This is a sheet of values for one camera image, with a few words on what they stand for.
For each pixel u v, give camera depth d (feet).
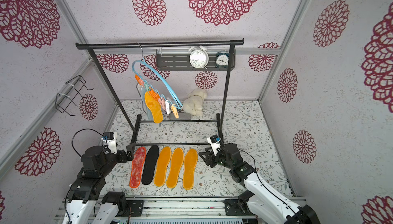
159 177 2.74
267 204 1.59
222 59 2.94
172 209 2.45
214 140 2.25
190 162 2.91
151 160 2.95
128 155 2.13
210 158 2.25
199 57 2.87
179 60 3.15
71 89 2.55
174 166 2.87
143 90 2.52
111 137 1.98
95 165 1.65
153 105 2.72
